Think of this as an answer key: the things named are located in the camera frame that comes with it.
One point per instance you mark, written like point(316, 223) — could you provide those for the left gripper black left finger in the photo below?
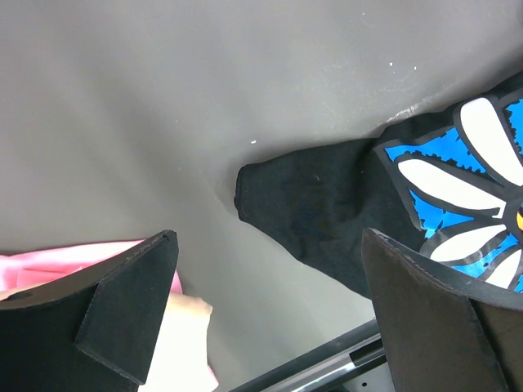
point(93, 330)

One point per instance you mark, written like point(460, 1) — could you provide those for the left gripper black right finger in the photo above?
point(441, 330)

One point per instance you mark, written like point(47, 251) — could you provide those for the black t-shirt with flower print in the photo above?
point(447, 185)

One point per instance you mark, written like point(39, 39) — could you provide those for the beige folded t-shirt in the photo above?
point(180, 360)

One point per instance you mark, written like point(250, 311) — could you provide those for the pink folded t-shirt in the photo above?
point(31, 269)

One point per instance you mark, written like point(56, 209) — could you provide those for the aluminium frame rail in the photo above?
point(353, 361)

